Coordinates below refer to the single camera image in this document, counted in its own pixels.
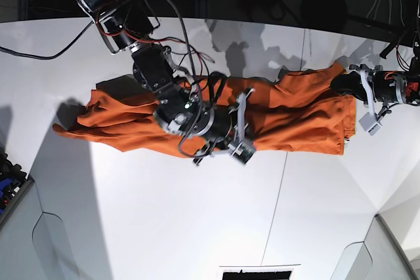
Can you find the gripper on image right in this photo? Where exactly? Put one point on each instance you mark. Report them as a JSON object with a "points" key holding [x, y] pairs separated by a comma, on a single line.
{"points": [[379, 90]]}

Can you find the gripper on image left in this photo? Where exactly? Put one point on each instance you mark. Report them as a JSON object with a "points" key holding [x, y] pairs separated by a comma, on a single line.
{"points": [[221, 126]]}

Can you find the orange t-shirt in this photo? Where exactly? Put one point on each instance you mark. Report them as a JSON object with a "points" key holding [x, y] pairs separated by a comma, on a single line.
{"points": [[298, 113]]}

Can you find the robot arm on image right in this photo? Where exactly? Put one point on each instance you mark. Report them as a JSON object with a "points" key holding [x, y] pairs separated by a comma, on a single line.
{"points": [[406, 46]]}

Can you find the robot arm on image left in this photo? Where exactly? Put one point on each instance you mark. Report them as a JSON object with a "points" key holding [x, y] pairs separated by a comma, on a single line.
{"points": [[187, 102]]}

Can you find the round black stool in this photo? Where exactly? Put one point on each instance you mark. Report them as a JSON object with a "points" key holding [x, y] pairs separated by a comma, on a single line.
{"points": [[326, 15]]}

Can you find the black slot plate bottom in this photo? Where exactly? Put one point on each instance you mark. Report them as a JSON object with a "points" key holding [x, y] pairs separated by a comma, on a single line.
{"points": [[259, 272]]}

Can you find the grey panel bottom right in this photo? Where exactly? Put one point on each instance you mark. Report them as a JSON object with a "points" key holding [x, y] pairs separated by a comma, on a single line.
{"points": [[379, 256]]}

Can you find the grey panel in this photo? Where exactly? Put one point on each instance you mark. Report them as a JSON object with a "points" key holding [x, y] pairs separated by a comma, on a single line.
{"points": [[379, 256], [34, 244]]}

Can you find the blue black items bin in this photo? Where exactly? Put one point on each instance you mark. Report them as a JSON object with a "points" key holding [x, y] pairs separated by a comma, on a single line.
{"points": [[12, 180]]}

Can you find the grey panel bottom left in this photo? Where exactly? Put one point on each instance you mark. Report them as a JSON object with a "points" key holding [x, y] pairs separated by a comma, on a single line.
{"points": [[34, 244]]}

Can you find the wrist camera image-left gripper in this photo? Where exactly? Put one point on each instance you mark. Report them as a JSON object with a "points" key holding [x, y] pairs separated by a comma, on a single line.
{"points": [[241, 151]]}

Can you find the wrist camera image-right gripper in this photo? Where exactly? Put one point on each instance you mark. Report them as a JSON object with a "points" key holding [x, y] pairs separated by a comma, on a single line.
{"points": [[370, 124]]}

